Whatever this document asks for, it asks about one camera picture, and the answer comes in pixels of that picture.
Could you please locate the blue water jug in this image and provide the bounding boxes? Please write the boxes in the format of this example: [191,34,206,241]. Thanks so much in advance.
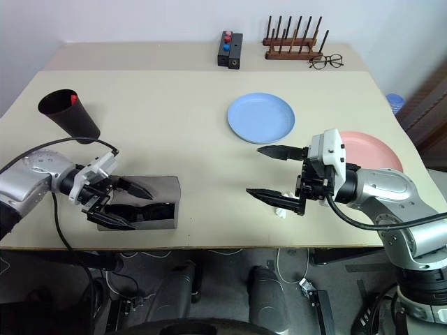
[386,93,406,114]

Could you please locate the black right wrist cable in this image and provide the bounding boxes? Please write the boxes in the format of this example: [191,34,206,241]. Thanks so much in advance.
[326,195,447,231]

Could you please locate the black hanging cable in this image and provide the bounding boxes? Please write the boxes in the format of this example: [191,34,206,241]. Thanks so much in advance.
[51,191,97,335]

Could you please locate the black pen cup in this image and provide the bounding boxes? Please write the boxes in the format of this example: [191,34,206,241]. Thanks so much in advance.
[37,89,102,146]

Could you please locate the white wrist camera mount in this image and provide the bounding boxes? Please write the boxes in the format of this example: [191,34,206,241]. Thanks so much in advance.
[309,128,347,175]
[68,151,120,205]

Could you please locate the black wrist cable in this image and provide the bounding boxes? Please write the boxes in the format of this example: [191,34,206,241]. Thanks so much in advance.
[0,137,120,174]
[326,195,447,231]

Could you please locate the grey glasses case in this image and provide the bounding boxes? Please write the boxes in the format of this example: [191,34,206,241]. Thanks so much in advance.
[96,175,182,232]

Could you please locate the pink plate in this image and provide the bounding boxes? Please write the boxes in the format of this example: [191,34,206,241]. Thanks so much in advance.
[337,131,404,174]

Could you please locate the brown wooden cabinet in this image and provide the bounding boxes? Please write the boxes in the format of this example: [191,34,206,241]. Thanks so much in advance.
[397,59,447,168]

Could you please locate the blue plate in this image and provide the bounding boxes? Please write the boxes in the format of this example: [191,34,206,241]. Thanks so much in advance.
[226,91,296,144]

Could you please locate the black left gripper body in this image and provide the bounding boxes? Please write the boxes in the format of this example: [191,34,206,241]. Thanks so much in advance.
[78,174,120,220]

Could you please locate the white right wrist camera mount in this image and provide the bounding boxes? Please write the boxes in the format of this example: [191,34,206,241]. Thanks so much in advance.
[309,128,347,175]

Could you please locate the wooden peg rack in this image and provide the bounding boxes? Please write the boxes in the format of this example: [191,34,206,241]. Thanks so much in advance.
[262,15,330,60]

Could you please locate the dark rounded shape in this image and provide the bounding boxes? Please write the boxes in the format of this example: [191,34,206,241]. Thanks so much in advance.
[155,260,203,335]
[247,265,291,332]

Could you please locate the crumpled white paper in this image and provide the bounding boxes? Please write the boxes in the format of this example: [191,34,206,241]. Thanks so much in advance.
[273,190,296,219]

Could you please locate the white floor cable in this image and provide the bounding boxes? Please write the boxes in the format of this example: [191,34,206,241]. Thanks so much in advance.
[277,247,312,284]

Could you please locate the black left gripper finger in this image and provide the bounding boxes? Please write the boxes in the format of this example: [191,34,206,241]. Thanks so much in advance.
[117,177,155,201]
[86,210,138,232]

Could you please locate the black framed eyeglasses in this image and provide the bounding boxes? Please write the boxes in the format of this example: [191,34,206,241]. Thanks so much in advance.
[307,53,344,70]

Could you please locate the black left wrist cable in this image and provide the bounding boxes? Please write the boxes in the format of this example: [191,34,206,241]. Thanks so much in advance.
[0,137,120,174]

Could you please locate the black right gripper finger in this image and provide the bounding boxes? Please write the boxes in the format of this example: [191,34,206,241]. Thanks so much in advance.
[256,144,310,163]
[245,188,303,216]

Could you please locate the plain black box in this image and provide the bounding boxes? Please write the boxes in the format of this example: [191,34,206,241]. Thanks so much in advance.
[228,33,244,70]

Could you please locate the black box with coloured buttons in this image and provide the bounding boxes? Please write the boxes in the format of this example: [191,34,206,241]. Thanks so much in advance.
[217,30,234,67]

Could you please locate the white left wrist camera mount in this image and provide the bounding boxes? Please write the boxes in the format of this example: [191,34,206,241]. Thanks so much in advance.
[68,151,120,205]

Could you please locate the silver black robot body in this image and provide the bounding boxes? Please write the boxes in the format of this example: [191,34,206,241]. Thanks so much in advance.
[394,267,447,335]

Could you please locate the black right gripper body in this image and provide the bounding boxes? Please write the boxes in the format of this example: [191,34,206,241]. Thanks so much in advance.
[295,146,336,217]

